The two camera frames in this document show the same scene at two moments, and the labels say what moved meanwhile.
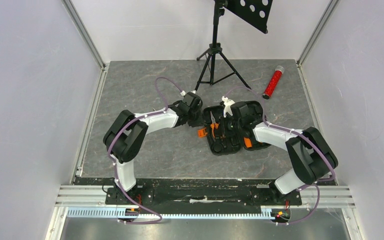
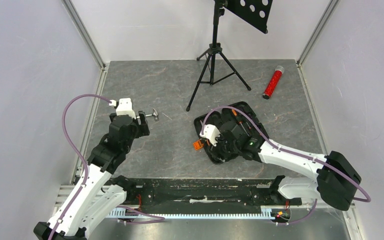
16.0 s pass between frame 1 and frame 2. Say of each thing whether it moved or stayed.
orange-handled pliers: moved
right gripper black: moved
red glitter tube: stayed
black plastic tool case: moved
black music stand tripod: stayed
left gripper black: moved
